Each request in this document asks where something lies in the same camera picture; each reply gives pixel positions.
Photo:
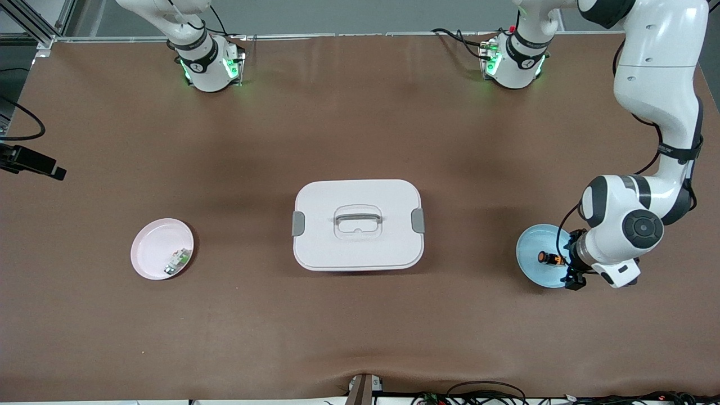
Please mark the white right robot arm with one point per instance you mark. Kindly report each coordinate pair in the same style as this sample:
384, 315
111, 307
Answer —
205, 67

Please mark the aluminium table edge rail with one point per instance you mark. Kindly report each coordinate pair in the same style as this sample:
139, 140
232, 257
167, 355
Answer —
365, 35

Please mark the light blue round plate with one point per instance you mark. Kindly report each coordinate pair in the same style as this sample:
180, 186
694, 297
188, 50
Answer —
531, 273

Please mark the pink round plate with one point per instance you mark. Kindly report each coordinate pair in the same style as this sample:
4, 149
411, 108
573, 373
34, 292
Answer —
152, 253

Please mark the brown table mat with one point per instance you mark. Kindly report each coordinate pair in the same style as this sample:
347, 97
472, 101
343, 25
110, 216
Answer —
360, 112

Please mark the green and white switch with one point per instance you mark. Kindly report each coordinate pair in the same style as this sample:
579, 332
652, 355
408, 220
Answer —
177, 261

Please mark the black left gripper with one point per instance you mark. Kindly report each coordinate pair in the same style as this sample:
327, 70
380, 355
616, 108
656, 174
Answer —
575, 251

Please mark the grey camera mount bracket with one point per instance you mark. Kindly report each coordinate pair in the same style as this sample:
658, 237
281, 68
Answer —
360, 391

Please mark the white lidded storage box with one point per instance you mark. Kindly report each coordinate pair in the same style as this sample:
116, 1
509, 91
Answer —
320, 247

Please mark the orange and black switch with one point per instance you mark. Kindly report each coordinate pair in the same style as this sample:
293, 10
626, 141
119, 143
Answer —
551, 258

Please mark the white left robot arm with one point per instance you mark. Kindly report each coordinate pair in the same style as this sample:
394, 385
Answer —
658, 84

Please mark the aluminium frame post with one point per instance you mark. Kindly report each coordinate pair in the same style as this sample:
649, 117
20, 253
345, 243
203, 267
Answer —
45, 39

